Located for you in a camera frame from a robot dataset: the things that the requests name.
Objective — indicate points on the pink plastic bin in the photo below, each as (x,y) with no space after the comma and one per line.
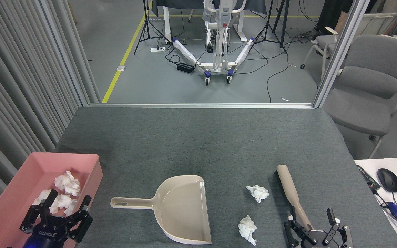
(9,210)

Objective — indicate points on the white stand on wheels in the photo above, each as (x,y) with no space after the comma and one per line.
(219,41)

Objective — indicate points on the white scrap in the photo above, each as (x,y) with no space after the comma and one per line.
(285,99)

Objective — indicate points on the grey chair with white frame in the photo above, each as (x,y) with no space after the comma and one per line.
(323,41)

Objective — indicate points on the black power adapter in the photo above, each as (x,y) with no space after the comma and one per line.
(185,67)

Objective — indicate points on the silver post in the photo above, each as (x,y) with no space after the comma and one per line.
(339,55)

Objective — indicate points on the white power strip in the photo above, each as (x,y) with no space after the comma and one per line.
(158,49)

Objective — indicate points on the grey curtain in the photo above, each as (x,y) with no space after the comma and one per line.
(19,86)

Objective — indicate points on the white tissue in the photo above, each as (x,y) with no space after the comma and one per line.
(42,197)
(71,208)
(68,184)
(247,229)
(60,202)
(257,193)

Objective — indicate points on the black tripod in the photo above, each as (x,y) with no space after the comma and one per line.
(283,24)
(146,24)

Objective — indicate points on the person's forearm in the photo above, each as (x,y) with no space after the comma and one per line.
(341,22)

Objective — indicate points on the white desk with black cloth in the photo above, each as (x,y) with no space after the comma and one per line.
(166,24)

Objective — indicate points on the white chair back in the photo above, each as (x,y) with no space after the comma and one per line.
(374,24)

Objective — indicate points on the beige plastic dustpan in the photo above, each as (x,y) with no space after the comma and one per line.
(184,210)

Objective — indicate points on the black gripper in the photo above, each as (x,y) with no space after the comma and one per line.
(48,234)
(317,239)

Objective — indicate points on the metal floor socket plate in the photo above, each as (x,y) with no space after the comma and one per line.
(121,68)

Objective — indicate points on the black computer mouse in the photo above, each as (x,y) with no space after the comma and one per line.
(388,179)

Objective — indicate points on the beige hand brush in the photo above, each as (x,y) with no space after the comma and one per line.
(288,186)

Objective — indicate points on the grey office chair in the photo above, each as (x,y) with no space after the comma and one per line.
(364,110)

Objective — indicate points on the silver rail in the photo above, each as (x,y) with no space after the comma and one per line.
(202,105)

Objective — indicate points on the slim black device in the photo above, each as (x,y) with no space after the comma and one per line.
(367,177)

